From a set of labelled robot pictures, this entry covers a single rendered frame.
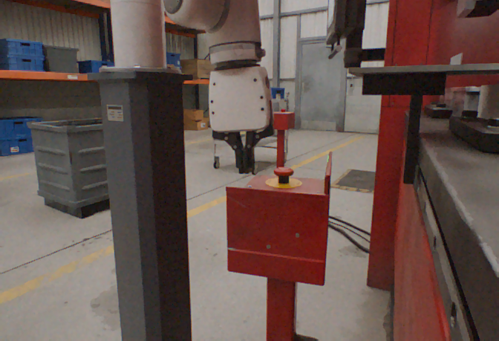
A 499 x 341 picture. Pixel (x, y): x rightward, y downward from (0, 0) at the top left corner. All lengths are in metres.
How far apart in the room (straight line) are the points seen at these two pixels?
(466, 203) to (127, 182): 0.68
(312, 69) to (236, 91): 7.79
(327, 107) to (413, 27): 6.61
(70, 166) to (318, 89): 6.50
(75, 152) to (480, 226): 2.58
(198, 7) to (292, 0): 8.37
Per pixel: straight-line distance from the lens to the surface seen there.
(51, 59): 6.47
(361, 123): 7.95
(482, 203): 0.30
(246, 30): 0.51
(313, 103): 8.24
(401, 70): 0.63
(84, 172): 2.72
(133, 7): 0.81
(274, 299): 0.66
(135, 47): 0.80
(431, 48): 1.58
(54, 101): 7.14
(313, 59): 8.29
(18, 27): 7.01
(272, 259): 0.54
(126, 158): 0.79
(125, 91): 0.77
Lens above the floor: 0.96
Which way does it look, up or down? 11 degrees down
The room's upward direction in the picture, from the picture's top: straight up
